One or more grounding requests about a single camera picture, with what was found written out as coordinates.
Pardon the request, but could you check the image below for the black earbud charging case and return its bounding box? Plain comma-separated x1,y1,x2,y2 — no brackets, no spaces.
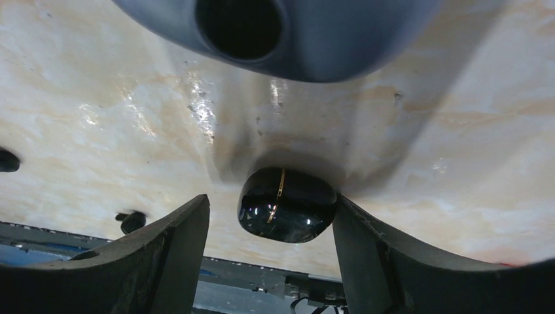
237,167,338,244

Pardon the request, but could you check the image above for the black earbud left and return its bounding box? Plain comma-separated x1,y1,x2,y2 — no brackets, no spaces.
0,148,20,173

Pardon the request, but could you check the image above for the black earbud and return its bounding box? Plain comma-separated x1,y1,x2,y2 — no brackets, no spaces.
0,148,20,173
115,211,147,235

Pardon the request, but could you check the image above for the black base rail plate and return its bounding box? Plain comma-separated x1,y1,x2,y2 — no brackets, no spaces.
1,222,347,313

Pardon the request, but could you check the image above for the grey blue oval case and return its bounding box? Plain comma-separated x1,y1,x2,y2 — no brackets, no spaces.
116,0,440,83

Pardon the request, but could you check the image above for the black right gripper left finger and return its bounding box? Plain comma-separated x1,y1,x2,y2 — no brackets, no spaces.
1,194,210,313

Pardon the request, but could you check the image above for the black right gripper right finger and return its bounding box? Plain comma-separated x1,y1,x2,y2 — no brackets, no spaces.
332,196,554,313

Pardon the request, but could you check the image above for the black earbud centre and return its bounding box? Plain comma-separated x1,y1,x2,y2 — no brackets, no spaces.
115,211,147,235

